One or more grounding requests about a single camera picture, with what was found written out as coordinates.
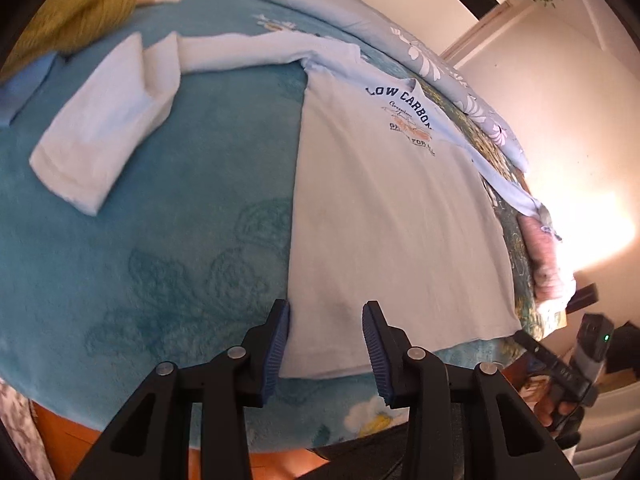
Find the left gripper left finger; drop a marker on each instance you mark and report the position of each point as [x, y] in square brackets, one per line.
[149, 437]

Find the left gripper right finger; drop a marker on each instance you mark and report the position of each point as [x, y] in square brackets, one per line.
[501, 437]

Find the light blue printed t-shirt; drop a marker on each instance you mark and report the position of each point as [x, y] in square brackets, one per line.
[390, 201]

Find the person's right hand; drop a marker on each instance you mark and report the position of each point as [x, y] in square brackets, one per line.
[536, 394]

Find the pink folded cloth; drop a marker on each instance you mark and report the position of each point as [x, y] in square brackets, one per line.
[554, 282]

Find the grey floral white blanket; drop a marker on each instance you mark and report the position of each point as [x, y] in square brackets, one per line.
[21, 443]

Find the teal floral bed blanket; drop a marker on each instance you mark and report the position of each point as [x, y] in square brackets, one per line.
[192, 244]

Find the blue folded garment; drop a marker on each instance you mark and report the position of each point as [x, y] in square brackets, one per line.
[15, 92]

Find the mustard yellow knit sweater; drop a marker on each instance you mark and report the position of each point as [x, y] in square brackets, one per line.
[66, 27]

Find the blue floral duvet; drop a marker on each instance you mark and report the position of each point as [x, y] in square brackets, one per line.
[370, 26]

